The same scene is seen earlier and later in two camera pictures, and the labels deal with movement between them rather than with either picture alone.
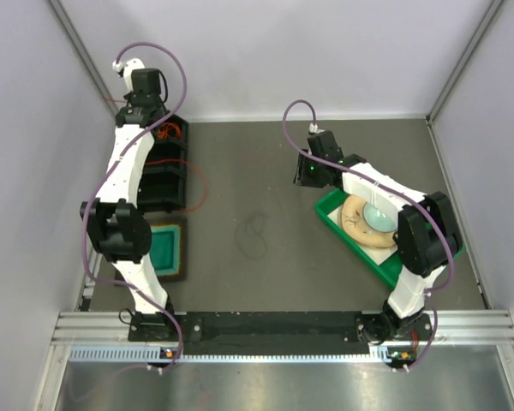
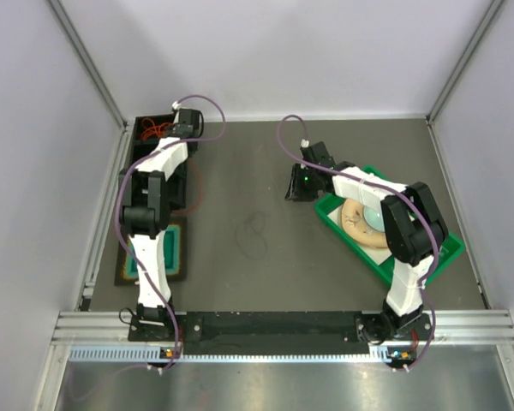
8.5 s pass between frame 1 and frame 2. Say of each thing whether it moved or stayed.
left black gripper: moved
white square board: stayed
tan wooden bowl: stayed
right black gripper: moved
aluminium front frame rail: stayed
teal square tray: stayed
